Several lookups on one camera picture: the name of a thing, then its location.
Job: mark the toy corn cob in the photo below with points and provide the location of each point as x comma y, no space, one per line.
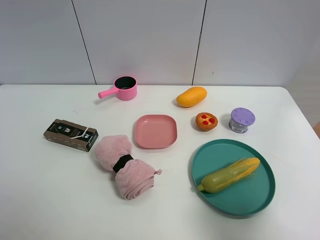
221,179

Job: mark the brown capsule box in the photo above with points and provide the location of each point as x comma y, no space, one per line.
71,135

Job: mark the rolled pink towel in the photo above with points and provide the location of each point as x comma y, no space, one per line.
132,176

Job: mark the pink toy saucepan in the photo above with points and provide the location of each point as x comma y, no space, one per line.
124,87

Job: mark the purple lidded small jar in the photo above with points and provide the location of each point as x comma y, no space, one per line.
240,120

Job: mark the toy fruit tart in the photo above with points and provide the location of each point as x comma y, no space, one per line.
206,121

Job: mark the yellow toy mango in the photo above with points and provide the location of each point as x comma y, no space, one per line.
192,96

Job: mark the teal round tray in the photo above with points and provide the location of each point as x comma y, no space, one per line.
244,198

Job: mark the pink square plate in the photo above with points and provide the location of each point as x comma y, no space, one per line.
155,131

